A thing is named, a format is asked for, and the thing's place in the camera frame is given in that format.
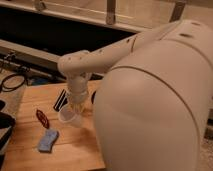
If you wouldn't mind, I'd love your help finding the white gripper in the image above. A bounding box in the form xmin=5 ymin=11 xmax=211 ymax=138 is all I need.
xmin=67 ymin=73 xmax=91 ymax=114

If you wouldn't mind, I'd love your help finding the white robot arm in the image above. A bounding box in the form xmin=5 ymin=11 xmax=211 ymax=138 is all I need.
xmin=58 ymin=20 xmax=213 ymax=171

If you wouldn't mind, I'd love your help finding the dark ceramic bowl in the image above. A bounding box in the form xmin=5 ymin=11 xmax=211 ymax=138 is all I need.
xmin=91 ymin=91 xmax=96 ymax=104

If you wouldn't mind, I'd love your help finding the blue sponge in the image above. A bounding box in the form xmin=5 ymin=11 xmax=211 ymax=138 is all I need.
xmin=37 ymin=129 xmax=59 ymax=153

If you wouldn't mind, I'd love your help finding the blue object behind table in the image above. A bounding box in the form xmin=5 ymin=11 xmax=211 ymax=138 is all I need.
xmin=31 ymin=78 xmax=49 ymax=86

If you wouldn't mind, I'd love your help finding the wooden table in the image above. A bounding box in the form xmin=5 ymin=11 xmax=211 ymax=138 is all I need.
xmin=2 ymin=83 xmax=104 ymax=171

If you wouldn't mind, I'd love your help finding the black object at left edge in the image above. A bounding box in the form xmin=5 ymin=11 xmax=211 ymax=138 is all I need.
xmin=0 ymin=100 xmax=16 ymax=168

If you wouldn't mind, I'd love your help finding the black cable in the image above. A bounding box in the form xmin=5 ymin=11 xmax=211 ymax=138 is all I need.
xmin=0 ymin=72 xmax=30 ymax=94

